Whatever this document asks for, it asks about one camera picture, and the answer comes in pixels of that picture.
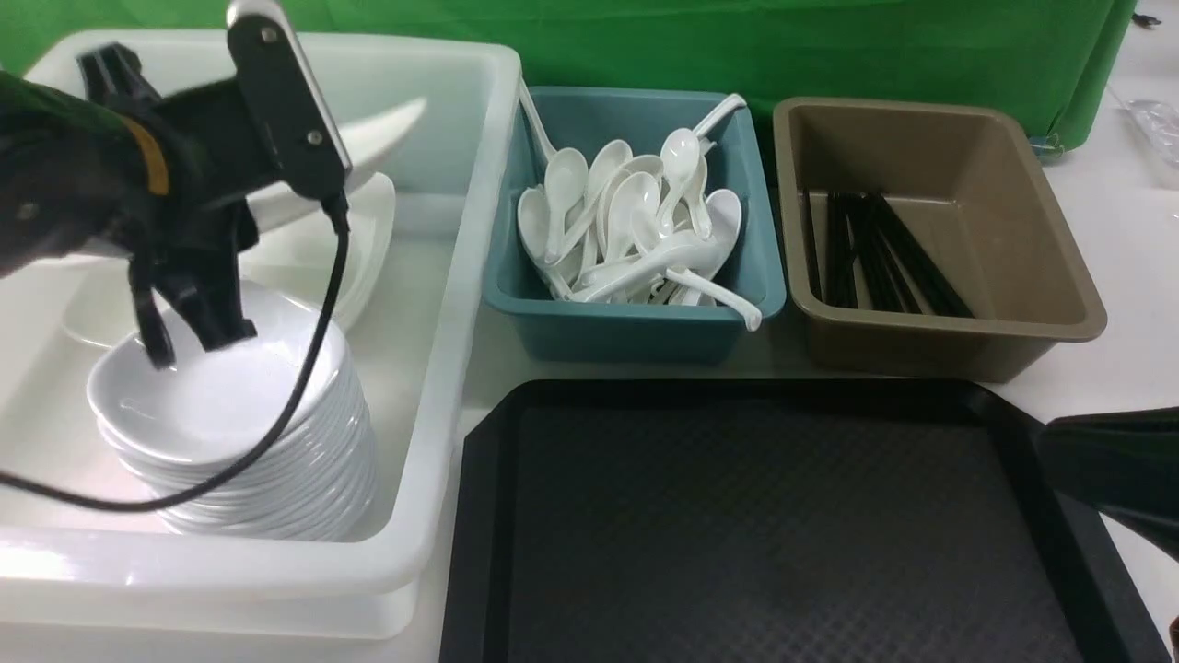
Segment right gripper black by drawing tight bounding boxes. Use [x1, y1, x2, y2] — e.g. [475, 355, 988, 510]
[1036, 407, 1178, 562]

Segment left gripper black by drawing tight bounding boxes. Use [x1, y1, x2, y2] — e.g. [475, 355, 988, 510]
[75, 42, 277, 370]

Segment small white sauce dish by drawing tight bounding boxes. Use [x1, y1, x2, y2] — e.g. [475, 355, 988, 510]
[86, 282, 321, 466]

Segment large white square plate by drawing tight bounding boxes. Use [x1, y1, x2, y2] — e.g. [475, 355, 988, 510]
[246, 97, 428, 235]

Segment white soup spoon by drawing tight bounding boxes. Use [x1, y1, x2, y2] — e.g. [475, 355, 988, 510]
[654, 127, 700, 238]

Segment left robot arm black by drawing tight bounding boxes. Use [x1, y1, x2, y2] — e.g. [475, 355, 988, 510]
[1, 42, 279, 368]

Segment white square plate in tub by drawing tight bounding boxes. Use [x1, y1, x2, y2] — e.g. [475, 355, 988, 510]
[62, 175, 396, 349]

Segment stack of white small dishes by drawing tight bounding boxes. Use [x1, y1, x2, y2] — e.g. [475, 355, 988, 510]
[94, 323, 376, 541]

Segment large white plastic tub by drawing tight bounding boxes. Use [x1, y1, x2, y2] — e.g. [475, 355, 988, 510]
[4, 29, 519, 639]

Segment brown plastic bin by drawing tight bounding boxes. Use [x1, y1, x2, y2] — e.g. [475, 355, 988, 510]
[772, 98, 1107, 383]

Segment black chopsticks in bin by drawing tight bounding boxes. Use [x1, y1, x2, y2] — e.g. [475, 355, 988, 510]
[801, 190, 975, 319]

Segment clear plastic wrap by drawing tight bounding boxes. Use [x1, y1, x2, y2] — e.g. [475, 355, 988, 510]
[1124, 99, 1178, 192]

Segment teal plastic bin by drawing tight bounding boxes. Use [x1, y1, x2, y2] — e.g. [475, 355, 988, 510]
[483, 87, 788, 365]

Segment white spoon leaning on rim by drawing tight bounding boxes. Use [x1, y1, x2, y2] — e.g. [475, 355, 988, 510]
[518, 79, 556, 165]

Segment green backdrop cloth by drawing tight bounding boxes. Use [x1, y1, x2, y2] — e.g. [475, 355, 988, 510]
[0, 0, 1139, 153]

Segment black serving tray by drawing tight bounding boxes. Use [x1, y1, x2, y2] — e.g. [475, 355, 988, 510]
[439, 378, 1171, 662]

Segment black camera cable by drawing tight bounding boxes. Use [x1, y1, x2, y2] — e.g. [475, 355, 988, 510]
[0, 193, 353, 513]

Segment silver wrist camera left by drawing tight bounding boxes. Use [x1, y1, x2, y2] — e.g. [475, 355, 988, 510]
[225, 1, 353, 214]

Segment white spoon front handle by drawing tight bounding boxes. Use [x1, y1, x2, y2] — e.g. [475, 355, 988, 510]
[665, 268, 763, 332]

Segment white spoon long handle top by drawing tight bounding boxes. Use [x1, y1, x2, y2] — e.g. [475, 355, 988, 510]
[692, 94, 747, 140]

